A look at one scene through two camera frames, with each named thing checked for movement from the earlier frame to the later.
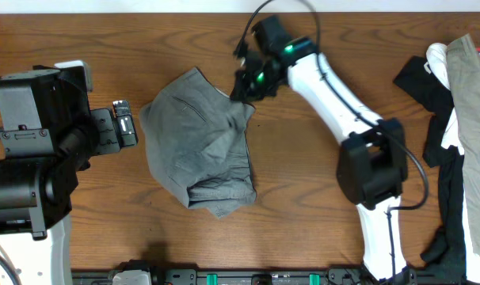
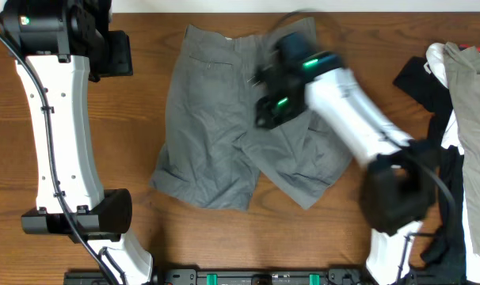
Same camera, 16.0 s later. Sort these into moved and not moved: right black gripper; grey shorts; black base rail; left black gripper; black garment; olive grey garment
Moved: left black gripper; grey shorts; right black gripper
Not moved: black garment; black base rail; olive grey garment
